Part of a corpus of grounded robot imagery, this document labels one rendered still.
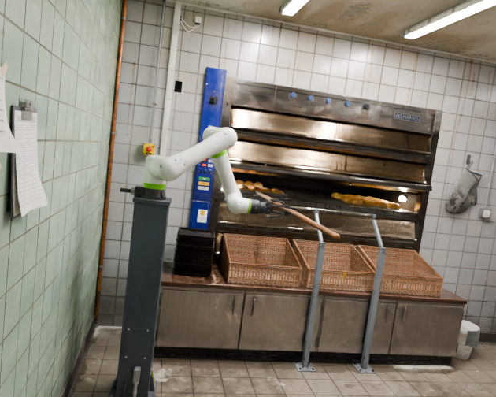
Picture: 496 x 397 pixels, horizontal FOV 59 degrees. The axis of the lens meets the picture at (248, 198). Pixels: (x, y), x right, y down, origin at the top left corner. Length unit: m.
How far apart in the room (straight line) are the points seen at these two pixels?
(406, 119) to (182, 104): 1.93
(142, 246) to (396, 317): 2.08
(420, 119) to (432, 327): 1.75
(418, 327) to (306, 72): 2.23
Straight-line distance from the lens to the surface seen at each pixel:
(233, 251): 3.60
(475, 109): 4.46
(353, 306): 3.50
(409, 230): 4.20
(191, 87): 3.55
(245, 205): 2.70
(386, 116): 4.01
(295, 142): 3.68
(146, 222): 2.52
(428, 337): 3.91
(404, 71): 4.10
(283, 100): 3.68
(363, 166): 3.90
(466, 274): 4.63
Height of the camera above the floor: 1.53
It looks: 6 degrees down
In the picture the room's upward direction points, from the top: 7 degrees clockwise
